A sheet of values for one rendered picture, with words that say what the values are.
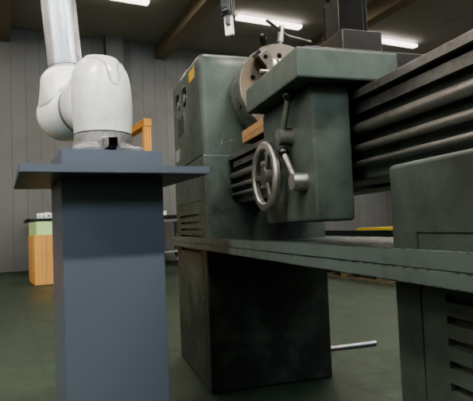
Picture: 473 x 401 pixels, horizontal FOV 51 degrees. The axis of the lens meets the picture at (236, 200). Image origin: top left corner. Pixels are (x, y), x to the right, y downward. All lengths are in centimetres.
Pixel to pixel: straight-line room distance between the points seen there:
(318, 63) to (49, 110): 85
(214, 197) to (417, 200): 117
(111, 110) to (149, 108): 799
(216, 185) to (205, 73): 42
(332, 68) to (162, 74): 866
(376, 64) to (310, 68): 14
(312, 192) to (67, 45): 92
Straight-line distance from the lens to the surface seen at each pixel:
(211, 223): 179
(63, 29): 161
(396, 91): 92
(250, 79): 175
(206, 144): 182
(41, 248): 617
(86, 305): 125
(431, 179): 70
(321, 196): 95
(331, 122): 98
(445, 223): 68
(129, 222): 126
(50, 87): 154
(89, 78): 136
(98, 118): 133
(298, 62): 94
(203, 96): 186
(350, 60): 99
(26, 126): 889
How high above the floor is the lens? 60
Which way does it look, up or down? 3 degrees up
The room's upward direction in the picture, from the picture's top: 2 degrees counter-clockwise
